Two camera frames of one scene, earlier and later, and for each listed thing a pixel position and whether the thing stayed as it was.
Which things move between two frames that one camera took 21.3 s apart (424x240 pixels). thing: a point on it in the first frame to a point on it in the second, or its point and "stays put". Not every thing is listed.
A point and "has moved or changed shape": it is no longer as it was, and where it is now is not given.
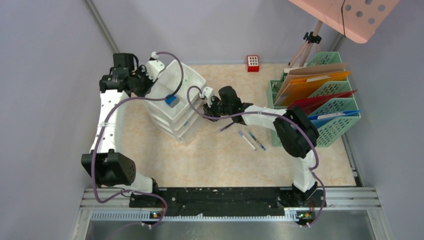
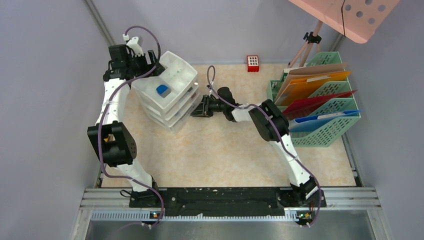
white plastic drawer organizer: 172,101 has moved or changed shape
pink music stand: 356,19 stays put
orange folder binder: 304,88 stays put
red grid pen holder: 253,63 stays put
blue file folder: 316,119 stays put
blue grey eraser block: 173,101 to 163,90
